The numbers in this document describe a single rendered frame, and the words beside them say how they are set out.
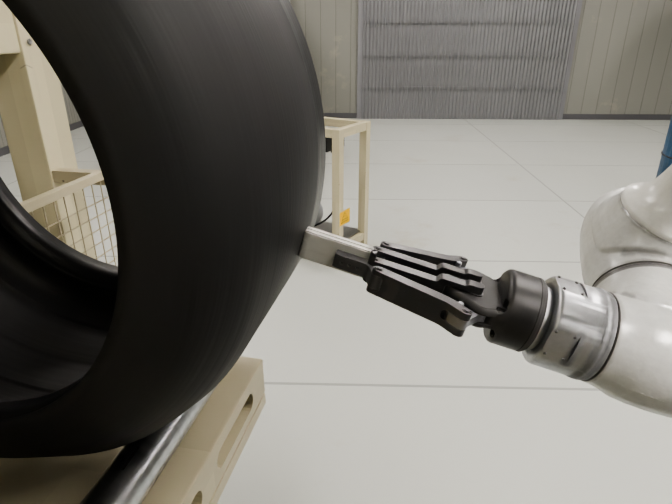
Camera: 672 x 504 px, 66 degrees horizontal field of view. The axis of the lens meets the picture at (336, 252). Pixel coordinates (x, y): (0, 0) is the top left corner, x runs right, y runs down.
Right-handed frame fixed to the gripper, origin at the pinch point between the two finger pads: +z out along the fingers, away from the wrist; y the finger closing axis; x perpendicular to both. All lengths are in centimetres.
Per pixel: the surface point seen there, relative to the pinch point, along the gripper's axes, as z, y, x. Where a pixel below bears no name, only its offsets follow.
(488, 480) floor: -59, -80, 96
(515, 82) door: -123, -795, 19
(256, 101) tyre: 7.1, 12.0, -14.6
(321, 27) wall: 172, -752, 19
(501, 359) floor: -68, -147, 93
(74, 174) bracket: 68, -57, 29
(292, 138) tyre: 5.3, 6.5, -11.4
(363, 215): 10, -250, 89
